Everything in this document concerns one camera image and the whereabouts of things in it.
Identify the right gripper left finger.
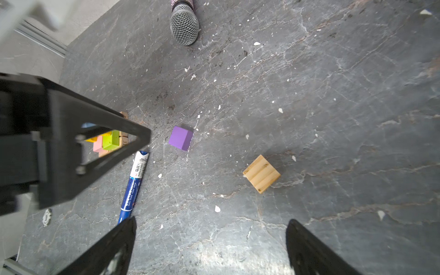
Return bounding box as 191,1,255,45
59,217,137,275

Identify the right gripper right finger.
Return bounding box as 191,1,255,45
286,219,360,275

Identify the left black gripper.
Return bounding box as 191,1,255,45
1,73,151,215

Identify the pink block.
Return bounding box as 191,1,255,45
93,135,108,154

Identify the yellow arch block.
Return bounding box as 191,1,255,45
86,131,112,143

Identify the lime green block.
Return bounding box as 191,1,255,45
103,130,120,150

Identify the natural wood block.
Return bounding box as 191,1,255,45
98,136,129,158
120,111,128,119

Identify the blue white marker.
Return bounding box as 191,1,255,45
118,151,149,224

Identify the small natural wood cube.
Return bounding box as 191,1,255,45
243,155,281,194

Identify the purple cube block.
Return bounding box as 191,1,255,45
168,126,193,151

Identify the light blue block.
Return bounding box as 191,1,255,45
81,123,95,128

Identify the small white gear piece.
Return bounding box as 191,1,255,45
42,209,52,227

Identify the glitter sprinkle tube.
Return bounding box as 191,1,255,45
170,0,200,46

